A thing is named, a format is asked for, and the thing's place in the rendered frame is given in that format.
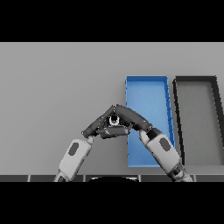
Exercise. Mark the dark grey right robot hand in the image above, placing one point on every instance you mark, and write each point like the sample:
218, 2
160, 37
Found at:
132, 116

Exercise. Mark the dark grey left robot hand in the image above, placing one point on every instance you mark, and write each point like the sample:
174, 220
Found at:
97, 124

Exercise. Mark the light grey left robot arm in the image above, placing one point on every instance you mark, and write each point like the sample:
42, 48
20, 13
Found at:
73, 157

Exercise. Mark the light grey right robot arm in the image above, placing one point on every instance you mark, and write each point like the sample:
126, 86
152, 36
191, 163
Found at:
164, 154

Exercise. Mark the blue bin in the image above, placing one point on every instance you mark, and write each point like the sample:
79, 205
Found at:
148, 116

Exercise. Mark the blue pipe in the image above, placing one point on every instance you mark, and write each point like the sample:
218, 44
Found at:
113, 120

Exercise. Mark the dark grey bin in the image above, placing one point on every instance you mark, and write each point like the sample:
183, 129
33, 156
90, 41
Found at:
198, 119

